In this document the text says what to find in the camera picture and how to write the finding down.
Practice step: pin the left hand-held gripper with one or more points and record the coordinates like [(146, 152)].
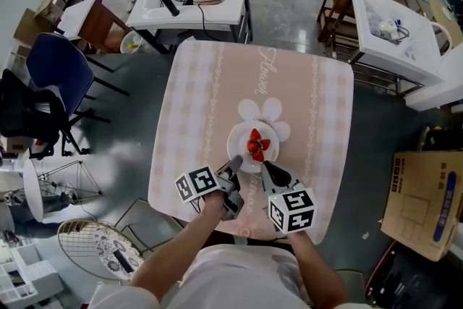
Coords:
[(199, 182)]

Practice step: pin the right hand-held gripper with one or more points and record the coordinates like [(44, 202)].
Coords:
[(293, 210)]

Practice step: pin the white round plate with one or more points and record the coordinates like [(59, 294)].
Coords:
[(237, 144)]

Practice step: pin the red strawberry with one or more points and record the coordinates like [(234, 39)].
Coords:
[(258, 156), (266, 144), (255, 135), (253, 146)]

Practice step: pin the person's left forearm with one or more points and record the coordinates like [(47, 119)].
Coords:
[(173, 257)]

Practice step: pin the person's right forearm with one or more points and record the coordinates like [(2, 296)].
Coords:
[(314, 271)]

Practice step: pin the table with patterned cloth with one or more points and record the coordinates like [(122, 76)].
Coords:
[(289, 90)]

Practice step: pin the person's left hand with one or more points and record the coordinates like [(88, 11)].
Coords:
[(213, 204)]

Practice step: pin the person's white shirt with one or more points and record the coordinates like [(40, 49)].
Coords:
[(235, 278)]

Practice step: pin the black remote control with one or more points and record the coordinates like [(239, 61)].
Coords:
[(123, 261)]

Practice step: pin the patterned seat cushion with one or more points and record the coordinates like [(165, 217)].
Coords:
[(108, 249)]

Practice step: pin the large cardboard box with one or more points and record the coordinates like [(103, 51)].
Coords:
[(419, 206)]

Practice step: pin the metal rack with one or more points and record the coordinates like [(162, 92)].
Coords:
[(383, 77)]

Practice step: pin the white sink table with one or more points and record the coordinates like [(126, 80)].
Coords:
[(224, 11), (398, 50)]

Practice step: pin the white waste basket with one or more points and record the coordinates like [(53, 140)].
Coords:
[(132, 43)]

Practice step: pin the black case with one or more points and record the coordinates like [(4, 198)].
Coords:
[(408, 282)]

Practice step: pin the black bin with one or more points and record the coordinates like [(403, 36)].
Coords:
[(445, 139)]

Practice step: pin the wooden shelf rack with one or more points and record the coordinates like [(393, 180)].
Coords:
[(336, 11)]

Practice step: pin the white round container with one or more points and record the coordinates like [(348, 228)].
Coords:
[(385, 27)]

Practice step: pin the blue chair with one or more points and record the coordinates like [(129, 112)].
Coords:
[(58, 65)]

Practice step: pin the round white side table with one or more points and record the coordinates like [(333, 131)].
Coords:
[(32, 191)]

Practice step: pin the white top wooden table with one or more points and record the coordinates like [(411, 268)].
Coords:
[(90, 21)]

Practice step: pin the black mesh office chair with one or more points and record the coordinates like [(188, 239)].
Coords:
[(25, 108)]

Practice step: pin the white curved faucet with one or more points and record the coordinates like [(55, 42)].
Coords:
[(446, 34)]

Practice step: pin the white cubby shelf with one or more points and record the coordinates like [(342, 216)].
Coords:
[(32, 275)]

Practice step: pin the round wooden table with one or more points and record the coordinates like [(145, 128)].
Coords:
[(443, 11)]

